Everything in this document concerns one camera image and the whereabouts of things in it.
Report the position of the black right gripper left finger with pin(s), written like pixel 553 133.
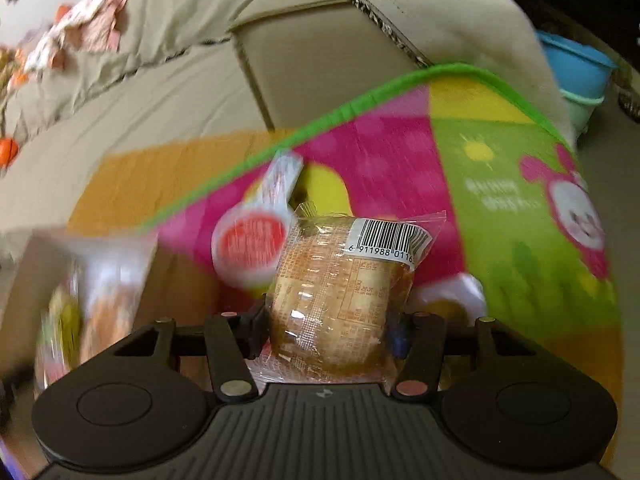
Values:
pixel 231 339

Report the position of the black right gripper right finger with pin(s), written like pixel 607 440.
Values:
pixel 419 344

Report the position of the pink cardboard box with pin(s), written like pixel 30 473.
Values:
pixel 33 263

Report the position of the packaged bread bun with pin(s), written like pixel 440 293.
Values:
pixel 336 301

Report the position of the bread packet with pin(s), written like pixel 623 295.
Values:
pixel 110 304

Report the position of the brown candy balls packet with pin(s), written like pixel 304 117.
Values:
pixel 459 300

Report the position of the green yellow snack packet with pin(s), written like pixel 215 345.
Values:
pixel 59 338

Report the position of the colourful cartoon play mat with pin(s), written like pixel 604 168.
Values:
pixel 457 139

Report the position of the beige covered sofa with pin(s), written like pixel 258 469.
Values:
pixel 187 68

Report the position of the orange toy ball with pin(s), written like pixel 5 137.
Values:
pixel 8 151

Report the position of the blue plastic bucket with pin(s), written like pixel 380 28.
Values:
pixel 582 73

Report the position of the pink baby clothes pile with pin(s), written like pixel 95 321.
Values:
pixel 89 25

